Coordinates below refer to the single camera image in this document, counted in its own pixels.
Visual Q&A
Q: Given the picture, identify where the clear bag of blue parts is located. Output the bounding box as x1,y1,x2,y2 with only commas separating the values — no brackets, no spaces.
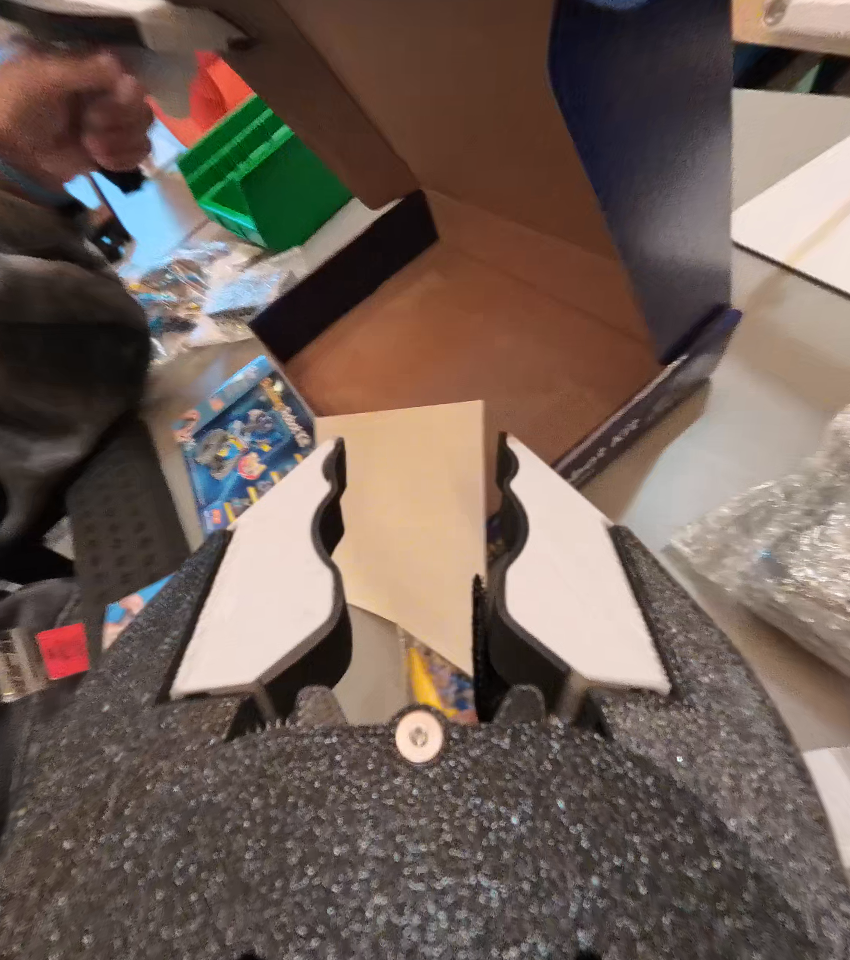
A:
128,240,298,363

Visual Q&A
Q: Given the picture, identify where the white desk stand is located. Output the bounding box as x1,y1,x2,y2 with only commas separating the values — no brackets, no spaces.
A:
731,0,850,324

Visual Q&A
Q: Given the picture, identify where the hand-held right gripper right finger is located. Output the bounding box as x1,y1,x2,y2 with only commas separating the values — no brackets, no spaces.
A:
485,432,673,725

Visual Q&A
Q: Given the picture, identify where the green plastic bin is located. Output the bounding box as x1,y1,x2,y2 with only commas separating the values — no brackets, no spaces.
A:
177,93,354,252

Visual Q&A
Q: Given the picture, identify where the clear bubble wrap bag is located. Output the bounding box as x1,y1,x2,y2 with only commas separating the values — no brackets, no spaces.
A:
668,378,850,725

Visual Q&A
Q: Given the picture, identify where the small blue leaflet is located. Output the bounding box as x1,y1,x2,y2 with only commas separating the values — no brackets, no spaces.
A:
102,573,172,648

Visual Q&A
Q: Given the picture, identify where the blue robot kit box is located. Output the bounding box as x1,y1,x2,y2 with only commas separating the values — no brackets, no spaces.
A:
230,0,742,489

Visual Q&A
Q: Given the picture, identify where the blue sticker sheet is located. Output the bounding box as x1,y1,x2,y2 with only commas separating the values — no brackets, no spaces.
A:
312,399,487,676

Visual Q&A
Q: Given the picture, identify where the large blue instruction booklet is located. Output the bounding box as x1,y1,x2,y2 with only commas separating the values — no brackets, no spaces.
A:
173,354,317,537

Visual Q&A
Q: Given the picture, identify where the person's left hand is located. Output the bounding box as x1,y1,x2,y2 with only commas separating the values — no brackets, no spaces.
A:
0,52,156,189

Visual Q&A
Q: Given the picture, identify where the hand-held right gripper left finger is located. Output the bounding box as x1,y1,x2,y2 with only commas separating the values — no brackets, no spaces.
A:
168,437,354,725

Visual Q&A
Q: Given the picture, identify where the person's left forearm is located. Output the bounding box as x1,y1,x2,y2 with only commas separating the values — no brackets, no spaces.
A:
0,157,154,466

